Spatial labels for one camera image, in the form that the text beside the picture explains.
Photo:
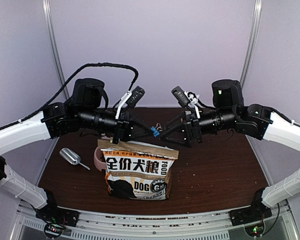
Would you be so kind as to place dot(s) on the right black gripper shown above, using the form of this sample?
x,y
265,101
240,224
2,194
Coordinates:
x,y
191,128

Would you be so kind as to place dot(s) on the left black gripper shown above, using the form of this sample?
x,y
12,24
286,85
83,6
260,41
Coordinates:
x,y
124,127

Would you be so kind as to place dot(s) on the blue binder clip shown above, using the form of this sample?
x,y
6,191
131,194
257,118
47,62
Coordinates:
x,y
156,130

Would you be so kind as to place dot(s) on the dog food bag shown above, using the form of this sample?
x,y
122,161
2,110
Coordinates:
x,y
138,171

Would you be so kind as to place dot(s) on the pink double pet bowl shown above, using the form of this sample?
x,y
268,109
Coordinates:
x,y
98,160

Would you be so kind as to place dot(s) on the metal scoop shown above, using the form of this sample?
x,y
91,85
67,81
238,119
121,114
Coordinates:
x,y
71,157

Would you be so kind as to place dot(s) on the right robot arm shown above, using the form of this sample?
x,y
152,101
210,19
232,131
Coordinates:
x,y
228,113

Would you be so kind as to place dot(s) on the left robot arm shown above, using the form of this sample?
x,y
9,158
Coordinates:
x,y
81,111

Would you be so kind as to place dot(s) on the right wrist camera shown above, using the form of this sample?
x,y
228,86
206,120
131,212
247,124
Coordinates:
x,y
187,99

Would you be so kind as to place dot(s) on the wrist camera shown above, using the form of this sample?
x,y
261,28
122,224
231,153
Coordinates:
x,y
187,99
129,100

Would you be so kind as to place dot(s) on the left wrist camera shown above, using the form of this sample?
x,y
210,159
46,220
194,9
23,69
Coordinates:
x,y
129,100

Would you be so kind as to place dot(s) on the front aluminium rail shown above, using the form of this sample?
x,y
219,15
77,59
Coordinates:
x,y
213,225

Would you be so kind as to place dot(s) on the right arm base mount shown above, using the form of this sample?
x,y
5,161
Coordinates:
x,y
256,212

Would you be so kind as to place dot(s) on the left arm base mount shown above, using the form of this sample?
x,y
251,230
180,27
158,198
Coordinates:
x,y
56,219

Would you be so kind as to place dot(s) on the right aluminium frame post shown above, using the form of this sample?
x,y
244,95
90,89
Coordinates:
x,y
254,30

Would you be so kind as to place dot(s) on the aluminium frame post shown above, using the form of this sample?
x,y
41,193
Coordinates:
x,y
254,30
52,39

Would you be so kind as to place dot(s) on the left aluminium frame post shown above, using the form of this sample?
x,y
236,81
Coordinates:
x,y
52,39

